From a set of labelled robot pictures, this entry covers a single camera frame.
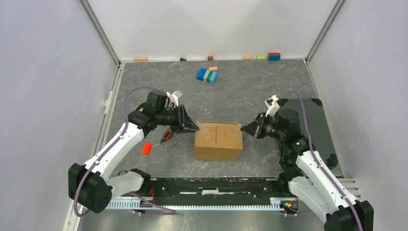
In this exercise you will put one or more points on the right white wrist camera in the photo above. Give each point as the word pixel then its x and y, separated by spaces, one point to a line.
pixel 272 105

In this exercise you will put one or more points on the brown cardboard express box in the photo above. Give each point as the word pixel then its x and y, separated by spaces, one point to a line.
pixel 218 141

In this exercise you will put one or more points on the red blue block at wall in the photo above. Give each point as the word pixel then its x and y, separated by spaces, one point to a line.
pixel 274 56

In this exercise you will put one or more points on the blue green block stack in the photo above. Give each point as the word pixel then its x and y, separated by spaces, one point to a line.
pixel 206 75

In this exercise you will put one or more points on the tan block at wall left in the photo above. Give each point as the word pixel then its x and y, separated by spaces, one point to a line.
pixel 140 59

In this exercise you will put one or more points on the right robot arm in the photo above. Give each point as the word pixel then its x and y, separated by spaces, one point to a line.
pixel 307 176

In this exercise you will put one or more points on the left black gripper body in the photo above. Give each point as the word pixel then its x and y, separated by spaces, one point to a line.
pixel 172 119

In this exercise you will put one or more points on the tan wooden block on stack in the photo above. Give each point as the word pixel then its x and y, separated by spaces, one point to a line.
pixel 213 68

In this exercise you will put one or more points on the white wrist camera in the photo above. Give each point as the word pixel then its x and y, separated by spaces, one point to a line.
pixel 173 99
pixel 272 105

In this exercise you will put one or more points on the small red block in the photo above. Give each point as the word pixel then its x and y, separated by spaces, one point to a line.
pixel 147 149

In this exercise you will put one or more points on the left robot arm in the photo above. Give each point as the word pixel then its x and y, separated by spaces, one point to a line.
pixel 91 185

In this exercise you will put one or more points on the white toothed cable duct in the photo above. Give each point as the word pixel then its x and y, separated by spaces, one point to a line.
pixel 136 204

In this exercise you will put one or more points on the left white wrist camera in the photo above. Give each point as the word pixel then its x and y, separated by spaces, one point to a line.
pixel 173 99

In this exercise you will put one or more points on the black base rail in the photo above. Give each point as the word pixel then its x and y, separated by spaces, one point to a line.
pixel 213 191

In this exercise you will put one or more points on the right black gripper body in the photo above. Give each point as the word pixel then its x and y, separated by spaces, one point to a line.
pixel 271 128

